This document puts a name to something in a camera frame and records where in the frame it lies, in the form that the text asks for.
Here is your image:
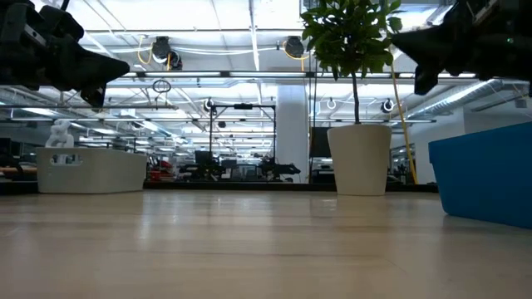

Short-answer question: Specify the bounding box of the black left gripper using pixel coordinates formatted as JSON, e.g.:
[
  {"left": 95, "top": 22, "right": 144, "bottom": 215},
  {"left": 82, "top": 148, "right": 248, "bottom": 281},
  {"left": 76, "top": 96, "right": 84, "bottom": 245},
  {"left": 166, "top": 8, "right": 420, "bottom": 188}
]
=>
[{"left": 0, "top": 0, "right": 131, "bottom": 108}]

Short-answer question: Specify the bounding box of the black computer monitor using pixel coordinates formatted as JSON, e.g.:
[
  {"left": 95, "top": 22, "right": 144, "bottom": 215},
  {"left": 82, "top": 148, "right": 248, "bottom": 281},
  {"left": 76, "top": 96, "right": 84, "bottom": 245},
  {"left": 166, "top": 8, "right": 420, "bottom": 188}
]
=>
[{"left": 309, "top": 126, "right": 333, "bottom": 159}]

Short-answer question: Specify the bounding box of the green leafy plant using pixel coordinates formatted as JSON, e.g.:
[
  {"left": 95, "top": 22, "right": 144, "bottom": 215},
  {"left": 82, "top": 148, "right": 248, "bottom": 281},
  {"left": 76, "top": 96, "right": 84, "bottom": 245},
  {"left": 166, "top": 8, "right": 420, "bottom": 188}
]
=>
[{"left": 299, "top": 0, "right": 403, "bottom": 125}]

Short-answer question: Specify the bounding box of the white plant pot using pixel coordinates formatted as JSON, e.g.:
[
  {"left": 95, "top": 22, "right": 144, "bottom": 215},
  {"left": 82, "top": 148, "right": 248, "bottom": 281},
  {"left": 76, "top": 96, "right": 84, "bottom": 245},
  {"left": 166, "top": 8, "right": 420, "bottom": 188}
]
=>
[{"left": 327, "top": 123, "right": 393, "bottom": 197}]

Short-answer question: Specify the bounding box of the blue plastic bin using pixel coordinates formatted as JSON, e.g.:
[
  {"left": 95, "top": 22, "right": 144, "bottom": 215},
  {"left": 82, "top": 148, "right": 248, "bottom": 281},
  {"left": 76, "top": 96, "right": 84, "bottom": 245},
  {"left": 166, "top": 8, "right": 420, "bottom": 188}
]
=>
[{"left": 427, "top": 121, "right": 532, "bottom": 230}]

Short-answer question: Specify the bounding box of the yellow hanging cable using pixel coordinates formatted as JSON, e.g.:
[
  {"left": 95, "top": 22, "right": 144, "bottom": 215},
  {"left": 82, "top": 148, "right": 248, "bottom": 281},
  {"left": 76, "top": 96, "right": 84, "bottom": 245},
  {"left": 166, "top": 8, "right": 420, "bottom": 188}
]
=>
[{"left": 389, "top": 61, "right": 418, "bottom": 185}]

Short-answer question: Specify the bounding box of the white plastic bin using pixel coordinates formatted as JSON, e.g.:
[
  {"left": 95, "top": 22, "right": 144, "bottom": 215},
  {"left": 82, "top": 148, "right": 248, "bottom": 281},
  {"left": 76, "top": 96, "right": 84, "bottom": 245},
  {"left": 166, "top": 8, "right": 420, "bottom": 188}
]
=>
[{"left": 36, "top": 146, "right": 148, "bottom": 194}]

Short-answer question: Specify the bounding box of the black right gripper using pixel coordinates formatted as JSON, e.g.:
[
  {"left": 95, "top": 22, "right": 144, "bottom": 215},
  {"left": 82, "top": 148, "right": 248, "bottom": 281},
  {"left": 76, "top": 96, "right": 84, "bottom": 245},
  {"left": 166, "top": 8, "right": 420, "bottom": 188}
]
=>
[{"left": 392, "top": 0, "right": 532, "bottom": 96}]

